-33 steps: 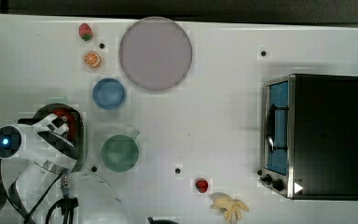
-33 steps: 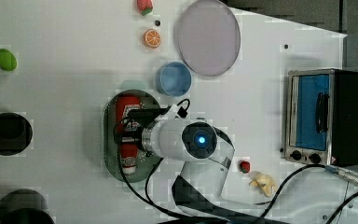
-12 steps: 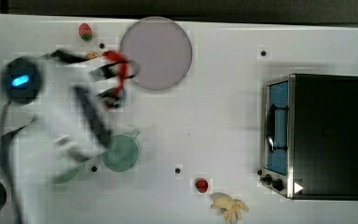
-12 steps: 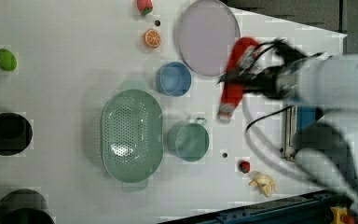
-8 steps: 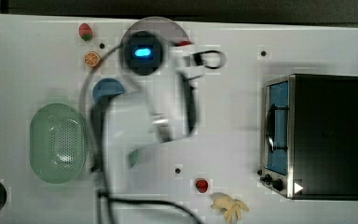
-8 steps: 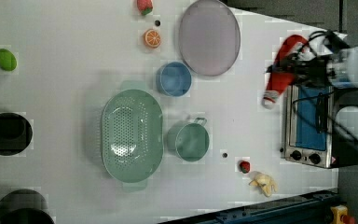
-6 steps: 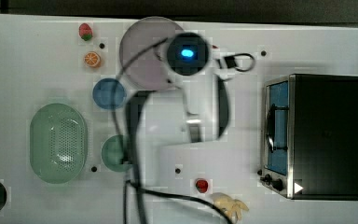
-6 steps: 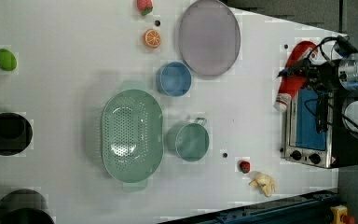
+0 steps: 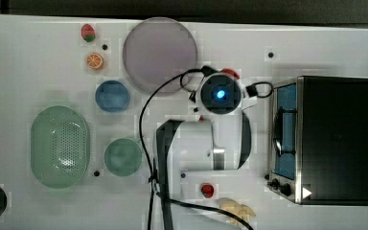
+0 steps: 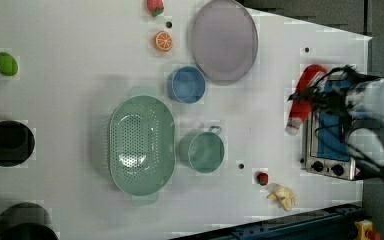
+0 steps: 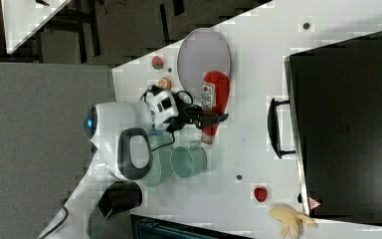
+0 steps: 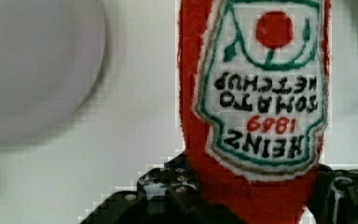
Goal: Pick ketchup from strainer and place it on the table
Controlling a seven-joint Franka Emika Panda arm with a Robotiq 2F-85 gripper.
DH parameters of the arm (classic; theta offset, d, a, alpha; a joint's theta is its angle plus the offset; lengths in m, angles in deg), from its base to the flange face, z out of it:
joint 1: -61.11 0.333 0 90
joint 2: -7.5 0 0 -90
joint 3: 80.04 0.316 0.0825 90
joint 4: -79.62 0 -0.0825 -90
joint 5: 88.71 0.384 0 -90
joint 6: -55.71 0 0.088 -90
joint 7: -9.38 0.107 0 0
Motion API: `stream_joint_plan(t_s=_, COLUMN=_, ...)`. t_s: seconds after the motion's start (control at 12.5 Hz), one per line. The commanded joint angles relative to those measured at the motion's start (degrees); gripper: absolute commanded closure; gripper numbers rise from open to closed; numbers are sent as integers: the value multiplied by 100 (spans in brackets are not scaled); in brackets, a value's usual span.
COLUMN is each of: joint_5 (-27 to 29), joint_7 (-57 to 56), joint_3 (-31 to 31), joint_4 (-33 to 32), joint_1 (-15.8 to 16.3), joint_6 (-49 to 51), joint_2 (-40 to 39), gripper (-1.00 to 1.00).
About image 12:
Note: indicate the red plush ketchup bottle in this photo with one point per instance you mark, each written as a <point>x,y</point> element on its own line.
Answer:
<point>253,102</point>

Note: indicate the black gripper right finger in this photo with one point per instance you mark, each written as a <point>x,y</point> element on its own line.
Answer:
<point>334,197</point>

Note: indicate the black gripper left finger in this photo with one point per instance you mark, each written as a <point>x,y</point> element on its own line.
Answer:
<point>166,195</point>

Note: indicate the lilac round plate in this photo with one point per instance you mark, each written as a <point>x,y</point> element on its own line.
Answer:
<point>51,53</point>

